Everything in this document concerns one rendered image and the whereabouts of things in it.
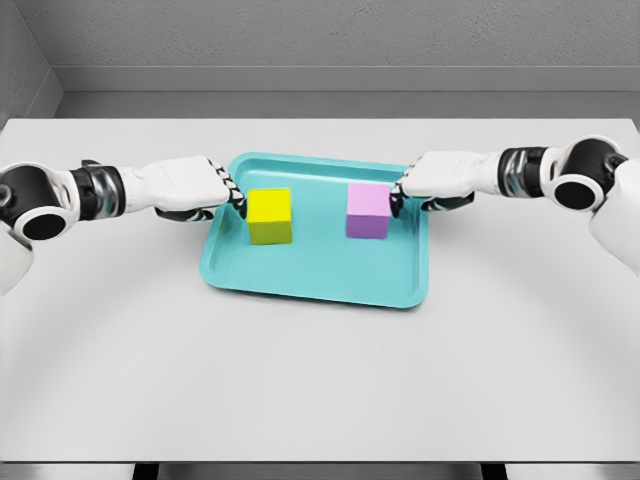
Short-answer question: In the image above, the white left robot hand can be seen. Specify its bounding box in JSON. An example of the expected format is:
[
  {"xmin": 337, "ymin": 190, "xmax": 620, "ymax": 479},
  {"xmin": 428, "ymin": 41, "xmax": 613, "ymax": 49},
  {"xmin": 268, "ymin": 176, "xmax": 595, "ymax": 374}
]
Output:
[{"xmin": 144, "ymin": 154, "xmax": 250, "ymax": 224}]

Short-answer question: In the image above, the teal tray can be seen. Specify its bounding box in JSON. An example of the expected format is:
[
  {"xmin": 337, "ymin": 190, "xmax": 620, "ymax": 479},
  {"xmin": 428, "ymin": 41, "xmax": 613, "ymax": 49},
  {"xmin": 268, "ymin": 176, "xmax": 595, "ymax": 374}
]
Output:
[{"xmin": 200, "ymin": 152, "xmax": 432, "ymax": 311}]

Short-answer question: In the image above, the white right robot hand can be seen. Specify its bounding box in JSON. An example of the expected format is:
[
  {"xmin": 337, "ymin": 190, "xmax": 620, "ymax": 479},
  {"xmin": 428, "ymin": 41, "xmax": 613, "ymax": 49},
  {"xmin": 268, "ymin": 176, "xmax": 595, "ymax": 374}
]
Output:
[{"xmin": 387, "ymin": 150, "xmax": 482, "ymax": 220}]

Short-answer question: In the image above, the pink cube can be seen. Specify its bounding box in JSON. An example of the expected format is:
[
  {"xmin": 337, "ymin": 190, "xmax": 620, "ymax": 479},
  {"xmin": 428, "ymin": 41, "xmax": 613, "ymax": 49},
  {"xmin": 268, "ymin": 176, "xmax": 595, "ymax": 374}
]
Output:
[{"xmin": 345, "ymin": 182, "xmax": 392, "ymax": 240}]

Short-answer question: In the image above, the yellow cube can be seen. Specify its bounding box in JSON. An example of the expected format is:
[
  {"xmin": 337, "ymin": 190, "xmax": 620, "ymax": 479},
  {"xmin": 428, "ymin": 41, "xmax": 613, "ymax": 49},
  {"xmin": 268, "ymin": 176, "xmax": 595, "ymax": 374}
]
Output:
[{"xmin": 247, "ymin": 187, "xmax": 294, "ymax": 247}]

